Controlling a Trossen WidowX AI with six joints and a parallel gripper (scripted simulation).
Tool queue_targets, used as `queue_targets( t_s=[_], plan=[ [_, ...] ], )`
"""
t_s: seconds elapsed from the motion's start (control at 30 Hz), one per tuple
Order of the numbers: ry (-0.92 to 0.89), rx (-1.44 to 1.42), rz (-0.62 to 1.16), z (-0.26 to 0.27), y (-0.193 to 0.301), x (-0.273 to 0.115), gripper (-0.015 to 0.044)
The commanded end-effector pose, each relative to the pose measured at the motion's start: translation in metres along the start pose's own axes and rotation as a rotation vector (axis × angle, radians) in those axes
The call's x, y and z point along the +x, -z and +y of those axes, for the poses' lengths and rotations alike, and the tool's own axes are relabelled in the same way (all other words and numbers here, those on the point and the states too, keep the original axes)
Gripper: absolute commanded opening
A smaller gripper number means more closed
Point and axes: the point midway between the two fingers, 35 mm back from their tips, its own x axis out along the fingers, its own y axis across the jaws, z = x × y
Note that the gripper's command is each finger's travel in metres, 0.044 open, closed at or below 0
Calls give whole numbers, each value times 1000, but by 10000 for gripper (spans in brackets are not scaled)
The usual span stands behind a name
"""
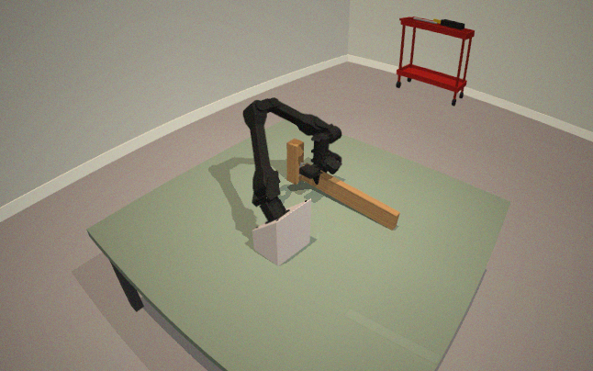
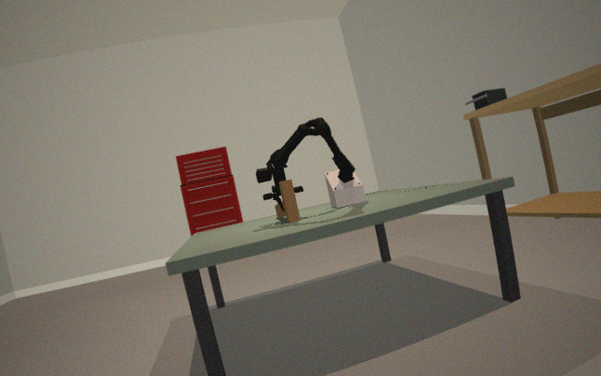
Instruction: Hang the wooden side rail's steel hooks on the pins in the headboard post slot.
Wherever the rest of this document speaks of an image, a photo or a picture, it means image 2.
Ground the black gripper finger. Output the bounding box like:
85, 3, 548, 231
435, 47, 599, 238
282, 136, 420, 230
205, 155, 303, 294
273, 197, 285, 212

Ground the brown wooden board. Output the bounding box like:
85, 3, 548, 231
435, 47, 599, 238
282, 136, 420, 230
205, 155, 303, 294
275, 204, 286, 218

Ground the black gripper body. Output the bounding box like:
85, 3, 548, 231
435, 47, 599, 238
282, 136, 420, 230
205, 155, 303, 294
263, 178, 303, 200

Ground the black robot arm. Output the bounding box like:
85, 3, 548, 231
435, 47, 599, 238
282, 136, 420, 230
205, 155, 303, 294
256, 118, 355, 183

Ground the brown wooden post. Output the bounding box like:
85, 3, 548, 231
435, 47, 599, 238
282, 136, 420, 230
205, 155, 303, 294
279, 180, 301, 222

